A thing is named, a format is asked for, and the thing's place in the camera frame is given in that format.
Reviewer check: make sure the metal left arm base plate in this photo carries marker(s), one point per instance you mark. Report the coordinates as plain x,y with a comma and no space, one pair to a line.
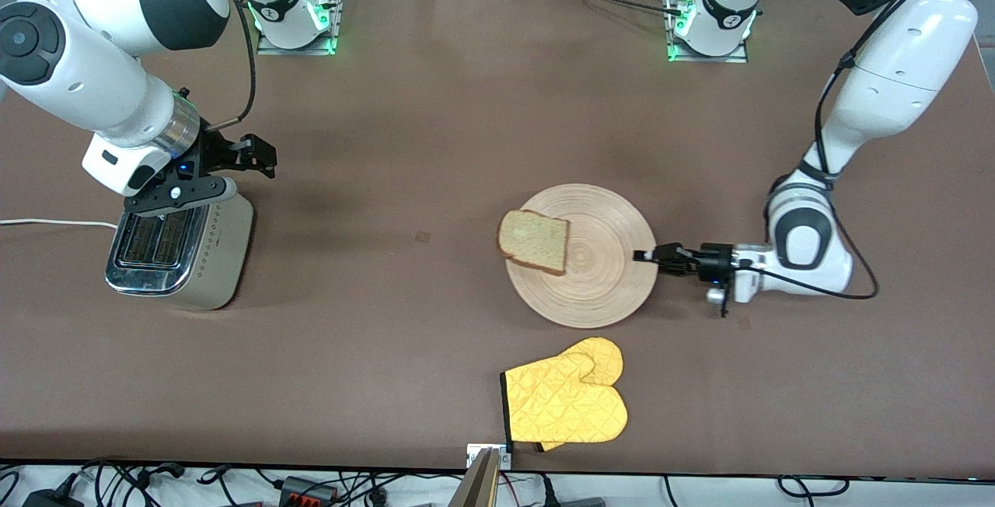
711,58

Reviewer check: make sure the yellow quilted oven mitt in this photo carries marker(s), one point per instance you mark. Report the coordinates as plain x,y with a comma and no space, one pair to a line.
602,355
563,406

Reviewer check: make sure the black orange connector block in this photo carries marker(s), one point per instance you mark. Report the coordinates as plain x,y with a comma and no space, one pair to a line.
307,489

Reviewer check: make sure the black power adapter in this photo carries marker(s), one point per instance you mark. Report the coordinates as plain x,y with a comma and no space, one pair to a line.
50,500

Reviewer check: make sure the round wooden plate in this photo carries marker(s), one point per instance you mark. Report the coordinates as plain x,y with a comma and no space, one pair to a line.
602,274

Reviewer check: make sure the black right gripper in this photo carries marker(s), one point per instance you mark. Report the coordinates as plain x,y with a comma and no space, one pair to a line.
215,152

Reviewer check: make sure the small metal mount bracket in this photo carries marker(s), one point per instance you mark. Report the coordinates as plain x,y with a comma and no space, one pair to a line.
507,456

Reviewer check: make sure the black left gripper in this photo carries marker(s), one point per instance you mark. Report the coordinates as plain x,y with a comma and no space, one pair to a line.
712,256

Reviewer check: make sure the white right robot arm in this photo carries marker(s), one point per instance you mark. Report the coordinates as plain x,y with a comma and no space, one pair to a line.
93,79

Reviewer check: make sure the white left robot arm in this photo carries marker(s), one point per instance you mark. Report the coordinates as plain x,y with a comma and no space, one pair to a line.
894,79

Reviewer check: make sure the silver two-slot toaster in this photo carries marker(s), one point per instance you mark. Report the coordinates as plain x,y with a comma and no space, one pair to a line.
210,258

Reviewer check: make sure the brown bread slice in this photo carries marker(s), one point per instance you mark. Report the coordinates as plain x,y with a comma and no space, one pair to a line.
536,243

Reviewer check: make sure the aluminium camera mount profile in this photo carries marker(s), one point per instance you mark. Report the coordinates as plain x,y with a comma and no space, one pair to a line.
478,484

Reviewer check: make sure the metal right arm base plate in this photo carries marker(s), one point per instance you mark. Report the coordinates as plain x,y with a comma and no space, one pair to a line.
336,17

